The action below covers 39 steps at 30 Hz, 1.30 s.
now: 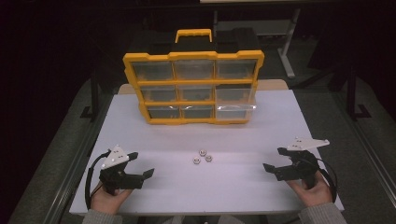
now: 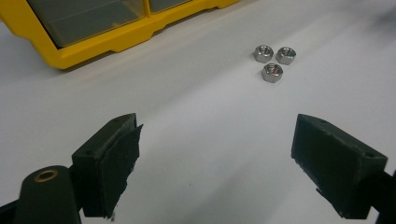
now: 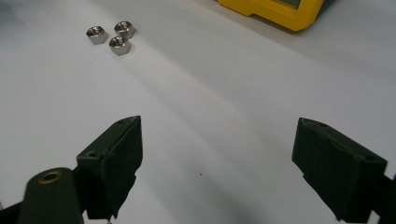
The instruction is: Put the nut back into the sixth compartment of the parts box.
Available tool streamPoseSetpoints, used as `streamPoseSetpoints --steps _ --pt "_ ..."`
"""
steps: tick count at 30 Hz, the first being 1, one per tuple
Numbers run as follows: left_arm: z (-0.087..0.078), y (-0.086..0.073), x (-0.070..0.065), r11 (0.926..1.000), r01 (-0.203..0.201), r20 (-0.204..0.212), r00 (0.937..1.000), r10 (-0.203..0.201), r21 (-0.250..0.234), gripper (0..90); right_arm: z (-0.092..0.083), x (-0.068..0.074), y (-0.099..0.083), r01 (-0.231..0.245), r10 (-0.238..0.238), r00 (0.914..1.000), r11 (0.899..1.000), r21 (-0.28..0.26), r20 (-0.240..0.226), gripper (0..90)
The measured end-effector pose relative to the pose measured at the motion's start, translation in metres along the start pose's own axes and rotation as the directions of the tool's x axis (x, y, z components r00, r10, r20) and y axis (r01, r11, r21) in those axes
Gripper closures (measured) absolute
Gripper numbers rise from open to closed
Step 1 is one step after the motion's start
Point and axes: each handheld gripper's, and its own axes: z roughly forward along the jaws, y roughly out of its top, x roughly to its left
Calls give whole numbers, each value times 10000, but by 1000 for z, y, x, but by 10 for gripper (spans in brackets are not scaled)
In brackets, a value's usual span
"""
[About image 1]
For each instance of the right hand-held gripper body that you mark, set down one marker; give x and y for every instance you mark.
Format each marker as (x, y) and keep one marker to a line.
(302, 168)

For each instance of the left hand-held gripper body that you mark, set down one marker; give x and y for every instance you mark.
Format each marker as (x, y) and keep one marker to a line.
(120, 180)

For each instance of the silver hex nut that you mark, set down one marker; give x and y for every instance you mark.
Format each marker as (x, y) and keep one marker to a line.
(209, 158)
(196, 160)
(202, 152)

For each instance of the clear plastic drawer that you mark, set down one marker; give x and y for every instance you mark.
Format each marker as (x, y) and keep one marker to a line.
(232, 113)

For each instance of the yellow black drawer organizer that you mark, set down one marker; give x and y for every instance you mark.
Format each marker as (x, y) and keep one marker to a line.
(193, 82)

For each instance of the person's left hand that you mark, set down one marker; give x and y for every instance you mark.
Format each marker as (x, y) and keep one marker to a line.
(107, 202)

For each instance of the person's right hand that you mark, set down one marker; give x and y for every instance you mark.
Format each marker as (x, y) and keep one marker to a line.
(314, 196)

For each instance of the black metal stand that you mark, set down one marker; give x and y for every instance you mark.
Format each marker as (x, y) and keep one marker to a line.
(352, 99)
(94, 99)

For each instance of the white metal stand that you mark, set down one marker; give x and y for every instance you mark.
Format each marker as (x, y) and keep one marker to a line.
(288, 46)

